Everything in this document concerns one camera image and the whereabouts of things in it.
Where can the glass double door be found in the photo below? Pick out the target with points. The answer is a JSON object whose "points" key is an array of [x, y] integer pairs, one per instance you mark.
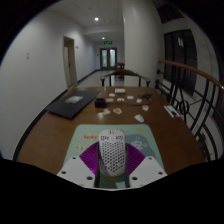
{"points": [[108, 58]]}

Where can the small pink sticker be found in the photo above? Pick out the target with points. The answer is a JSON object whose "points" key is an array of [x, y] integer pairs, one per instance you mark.
{"points": [[145, 107]]}

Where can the small black box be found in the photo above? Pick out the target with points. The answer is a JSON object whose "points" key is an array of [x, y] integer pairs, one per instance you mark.
{"points": [[100, 103]]}

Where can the small orange sticker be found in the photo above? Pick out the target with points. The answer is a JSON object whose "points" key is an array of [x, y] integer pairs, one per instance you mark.
{"points": [[106, 111], [117, 110]]}

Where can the wooden curved-back chair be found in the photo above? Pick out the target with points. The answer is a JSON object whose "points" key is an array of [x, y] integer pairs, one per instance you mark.
{"points": [[125, 72]]}

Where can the dark framed window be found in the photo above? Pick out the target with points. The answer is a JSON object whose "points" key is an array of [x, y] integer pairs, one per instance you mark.
{"points": [[180, 60]]}

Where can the green printed mouse pad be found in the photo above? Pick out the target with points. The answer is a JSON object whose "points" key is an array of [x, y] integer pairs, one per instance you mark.
{"points": [[83, 136]]}

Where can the white rectangular card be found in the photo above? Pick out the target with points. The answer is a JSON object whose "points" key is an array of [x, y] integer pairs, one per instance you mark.
{"points": [[120, 90]]}

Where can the black railing with wooden handrail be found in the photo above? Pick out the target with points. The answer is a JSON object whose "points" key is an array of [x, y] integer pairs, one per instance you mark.
{"points": [[186, 68]]}

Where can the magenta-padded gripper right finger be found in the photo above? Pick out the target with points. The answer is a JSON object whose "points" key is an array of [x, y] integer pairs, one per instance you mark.
{"points": [[148, 170]]}

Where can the white flat strip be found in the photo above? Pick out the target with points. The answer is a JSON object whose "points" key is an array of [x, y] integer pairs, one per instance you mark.
{"points": [[171, 111]]}

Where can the black closed laptop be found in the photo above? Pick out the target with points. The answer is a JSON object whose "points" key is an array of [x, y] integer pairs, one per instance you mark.
{"points": [[71, 105]]}

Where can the beige side door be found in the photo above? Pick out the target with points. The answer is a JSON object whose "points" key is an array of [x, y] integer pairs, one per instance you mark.
{"points": [[70, 61]]}

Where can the white honeycomb computer mouse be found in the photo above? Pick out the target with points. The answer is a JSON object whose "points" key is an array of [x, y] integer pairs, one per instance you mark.
{"points": [[112, 151]]}

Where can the small white sticker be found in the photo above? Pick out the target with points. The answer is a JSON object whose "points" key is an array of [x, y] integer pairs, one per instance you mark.
{"points": [[139, 118], [130, 97], [120, 99]]}

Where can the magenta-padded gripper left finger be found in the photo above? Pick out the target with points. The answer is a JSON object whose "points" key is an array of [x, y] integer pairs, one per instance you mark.
{"points": [[75, 170]]}

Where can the green exit sign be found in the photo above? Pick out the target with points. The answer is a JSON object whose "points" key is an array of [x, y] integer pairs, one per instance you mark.
{"points": [[108, 42]]}

